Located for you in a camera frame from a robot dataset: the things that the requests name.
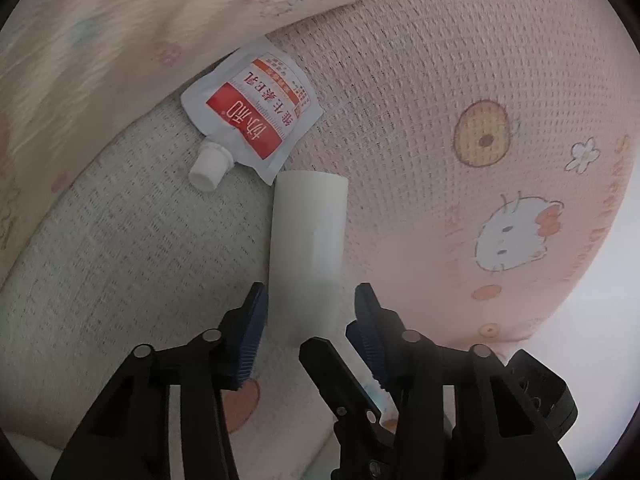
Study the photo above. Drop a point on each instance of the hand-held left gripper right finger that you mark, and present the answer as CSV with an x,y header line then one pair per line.
x,y
372,340

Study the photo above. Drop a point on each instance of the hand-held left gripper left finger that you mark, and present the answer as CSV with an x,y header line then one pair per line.
x,y
247,340

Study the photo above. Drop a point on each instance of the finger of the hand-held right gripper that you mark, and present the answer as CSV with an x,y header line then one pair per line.
x,y
340,385

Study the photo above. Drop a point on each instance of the white cardboard tube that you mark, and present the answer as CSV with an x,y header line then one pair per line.
x,y
307,240

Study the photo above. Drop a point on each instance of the white pouch with red label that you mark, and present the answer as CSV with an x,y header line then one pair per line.
x,y
250,110

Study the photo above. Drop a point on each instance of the pink cat print mat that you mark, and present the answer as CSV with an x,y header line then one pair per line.
x,y
425,185

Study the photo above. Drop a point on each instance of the pink printed pillow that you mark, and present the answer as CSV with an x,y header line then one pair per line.
x,y
125,35

